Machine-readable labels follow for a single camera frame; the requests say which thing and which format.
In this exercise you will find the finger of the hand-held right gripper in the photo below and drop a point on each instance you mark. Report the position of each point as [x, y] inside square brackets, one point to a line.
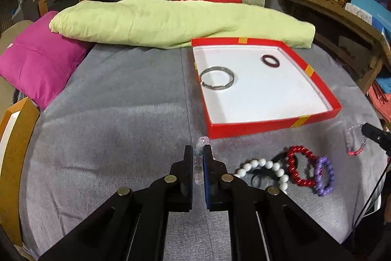
[375, 132]

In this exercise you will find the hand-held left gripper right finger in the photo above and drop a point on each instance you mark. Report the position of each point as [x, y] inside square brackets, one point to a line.
[207, 169]

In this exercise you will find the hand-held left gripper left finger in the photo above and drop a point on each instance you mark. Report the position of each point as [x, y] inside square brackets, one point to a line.
[190, 163]

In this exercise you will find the red shallow cardboard box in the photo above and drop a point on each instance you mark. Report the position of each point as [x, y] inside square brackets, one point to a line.
[259, 96]

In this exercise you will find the silver metal bangle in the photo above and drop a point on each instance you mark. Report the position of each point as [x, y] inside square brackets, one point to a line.
[232, 80]

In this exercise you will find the dark maroon bangle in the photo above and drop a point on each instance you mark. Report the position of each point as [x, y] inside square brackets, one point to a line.
[263, 61]

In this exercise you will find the orange folded cloths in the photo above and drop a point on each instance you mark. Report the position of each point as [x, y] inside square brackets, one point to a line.
[381, 102]

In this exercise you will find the white patterned box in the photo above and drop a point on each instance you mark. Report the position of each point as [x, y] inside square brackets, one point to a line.
[360, 15]

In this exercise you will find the blue shoe box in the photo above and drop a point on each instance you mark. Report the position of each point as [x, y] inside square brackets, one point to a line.
[369, 10]

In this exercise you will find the wooden table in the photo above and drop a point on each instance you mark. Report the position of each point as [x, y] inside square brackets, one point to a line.
[336, 13]

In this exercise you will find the light green blanket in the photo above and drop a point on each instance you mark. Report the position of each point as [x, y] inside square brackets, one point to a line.
[168, 22]

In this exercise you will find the orange cardboard box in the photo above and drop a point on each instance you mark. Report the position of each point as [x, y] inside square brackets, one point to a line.
[18, 157]

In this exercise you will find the pink pillow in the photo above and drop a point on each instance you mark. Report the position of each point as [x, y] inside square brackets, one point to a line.
[39, 59]

